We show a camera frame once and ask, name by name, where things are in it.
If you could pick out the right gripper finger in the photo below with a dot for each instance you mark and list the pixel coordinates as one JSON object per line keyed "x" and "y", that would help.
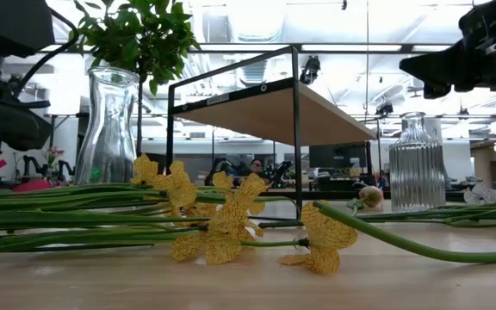
{"x": 437, "y": 64}
{"x": 436, "y": 90}

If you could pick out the ribbed clear glass vase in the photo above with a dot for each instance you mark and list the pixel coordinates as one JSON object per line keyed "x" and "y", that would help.
{"x": 416, "y": 172}

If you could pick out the pink and white flower bouquet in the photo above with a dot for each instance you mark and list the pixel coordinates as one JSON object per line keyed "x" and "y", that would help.
{"x": 480, "y": 194}

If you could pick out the pink artificial tulip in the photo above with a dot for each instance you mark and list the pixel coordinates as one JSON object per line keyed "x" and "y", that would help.
{"x": 370, "y": 196}

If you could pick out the smooth clear glass vase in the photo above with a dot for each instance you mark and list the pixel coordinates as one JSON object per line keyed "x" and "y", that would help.
{"x": 108, "y": 129}

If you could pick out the orange artificial tulip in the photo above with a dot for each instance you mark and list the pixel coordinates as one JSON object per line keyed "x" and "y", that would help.
{"x": 381, "y": 236}

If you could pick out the yellow artificial flower stem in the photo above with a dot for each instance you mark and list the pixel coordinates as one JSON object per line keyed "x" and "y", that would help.
{"x": 235, "y": 211}
{"x": 325, "y": 232}
{"x": 181, "y": 189}

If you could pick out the black background robot arm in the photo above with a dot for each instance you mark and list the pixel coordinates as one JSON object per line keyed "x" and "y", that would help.
{"x": 280, "y": 172}
{"x": 32, "y": 165}
{"x": 218, "y": 168}

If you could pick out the pink background flowers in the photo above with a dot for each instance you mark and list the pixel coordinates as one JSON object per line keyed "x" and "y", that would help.
{"x": 52, "y": 157}

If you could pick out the light wooden cabinet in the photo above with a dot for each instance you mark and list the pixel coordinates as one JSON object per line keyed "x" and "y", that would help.
{"x": 485, "y": 163}

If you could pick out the black computer monitor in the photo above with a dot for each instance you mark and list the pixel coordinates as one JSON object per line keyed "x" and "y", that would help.
{"x": 338, "y": 156}

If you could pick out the green potted plant black pot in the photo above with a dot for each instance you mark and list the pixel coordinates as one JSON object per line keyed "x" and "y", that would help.
{"x": 144, "y": 39}

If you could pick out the person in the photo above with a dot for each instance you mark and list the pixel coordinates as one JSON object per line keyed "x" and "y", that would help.
{"x": 256, "y": 165}

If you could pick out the black ceiling camera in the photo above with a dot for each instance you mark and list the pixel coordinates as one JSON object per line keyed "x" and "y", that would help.
{"x": 310, "y": 69}
{"x": 384, "y": 109}

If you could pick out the wooden shelf black metal frame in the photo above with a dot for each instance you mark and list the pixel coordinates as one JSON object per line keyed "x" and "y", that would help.
{"x": 274, "y": 116}

